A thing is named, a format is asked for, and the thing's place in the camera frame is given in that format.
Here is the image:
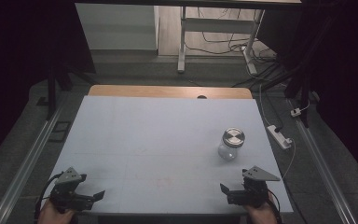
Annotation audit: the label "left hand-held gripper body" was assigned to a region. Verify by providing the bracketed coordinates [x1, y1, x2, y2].
[49, 167, 95, 215]

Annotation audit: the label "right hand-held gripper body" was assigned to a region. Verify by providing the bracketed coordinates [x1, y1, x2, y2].
[227, 165, 282, 208]

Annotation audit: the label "clear glass jar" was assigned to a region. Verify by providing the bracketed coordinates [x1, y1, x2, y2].
[217, 139, 241, 161]

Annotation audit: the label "round metal jar lid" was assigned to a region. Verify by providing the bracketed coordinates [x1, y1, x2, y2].
[222, 127, 246, 148]

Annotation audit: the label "person's right hand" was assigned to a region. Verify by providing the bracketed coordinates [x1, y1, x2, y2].
[244, 193, 278, 224]

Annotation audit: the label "person's left hand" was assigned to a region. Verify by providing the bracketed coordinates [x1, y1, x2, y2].
[37, 199, 76, 224]

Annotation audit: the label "white power strip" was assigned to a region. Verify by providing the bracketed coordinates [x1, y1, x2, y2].
[267, 124, 294, 150]

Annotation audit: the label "white table mat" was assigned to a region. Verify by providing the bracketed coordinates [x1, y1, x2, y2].
[34, 95, 295, 216]

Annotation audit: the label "black metal stand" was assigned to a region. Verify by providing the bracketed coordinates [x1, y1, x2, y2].
[36, 62, 90, 121]

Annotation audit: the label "wooden table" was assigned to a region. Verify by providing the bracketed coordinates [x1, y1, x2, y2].
[88, 84, 254, 100]

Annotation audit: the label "black curtain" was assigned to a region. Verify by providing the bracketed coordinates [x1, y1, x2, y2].
[0, 0, 97, 171]
[256, 0, 358, 188]

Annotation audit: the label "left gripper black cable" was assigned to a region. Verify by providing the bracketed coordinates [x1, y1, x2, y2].
[33, 172, 63, 222]

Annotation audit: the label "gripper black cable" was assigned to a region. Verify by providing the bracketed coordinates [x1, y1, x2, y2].
[266, 189, 283, 224]
[33, 172, 63, 222]

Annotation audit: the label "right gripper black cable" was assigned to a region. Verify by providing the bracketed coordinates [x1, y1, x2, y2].
[266, 189, 283, 224]

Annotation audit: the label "aluminium floor rail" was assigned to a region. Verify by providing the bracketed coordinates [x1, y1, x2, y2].
[286, 98, 358, 224]
[0, 101, 67, 224]

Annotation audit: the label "thin white cable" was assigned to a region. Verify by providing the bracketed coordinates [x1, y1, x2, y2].
[258, 83, 296, 180]

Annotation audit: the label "black flat floor frame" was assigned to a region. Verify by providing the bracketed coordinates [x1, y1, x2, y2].
[48, 120, 73, 144]

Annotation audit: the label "black floor cables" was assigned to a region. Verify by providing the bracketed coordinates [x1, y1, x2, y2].
[185, 7, 288, 90]

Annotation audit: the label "white desk frame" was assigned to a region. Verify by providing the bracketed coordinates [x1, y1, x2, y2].
[177, 6, 266, 76]

